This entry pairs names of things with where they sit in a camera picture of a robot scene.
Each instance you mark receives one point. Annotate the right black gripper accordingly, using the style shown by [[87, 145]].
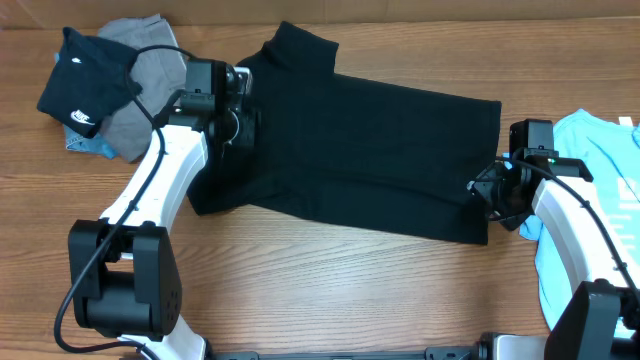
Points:
[[491, 190]]

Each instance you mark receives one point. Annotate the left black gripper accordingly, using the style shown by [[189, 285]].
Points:
[[250, 134]]

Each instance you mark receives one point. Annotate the black t-shirt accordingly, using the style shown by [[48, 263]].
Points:
[[353, 152]]

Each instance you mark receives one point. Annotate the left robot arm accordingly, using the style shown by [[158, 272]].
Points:
[[125, 279]]

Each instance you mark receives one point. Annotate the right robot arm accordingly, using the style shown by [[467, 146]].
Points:
[[601, 321]]

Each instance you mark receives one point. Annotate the folded grey trousers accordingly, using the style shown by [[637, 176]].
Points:
[[127, 133]]

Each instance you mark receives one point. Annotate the folded black Nike garment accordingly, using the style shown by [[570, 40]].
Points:
[[88, 82]]

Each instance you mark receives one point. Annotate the folded blue denim garment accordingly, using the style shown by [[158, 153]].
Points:
[[96, 145]]

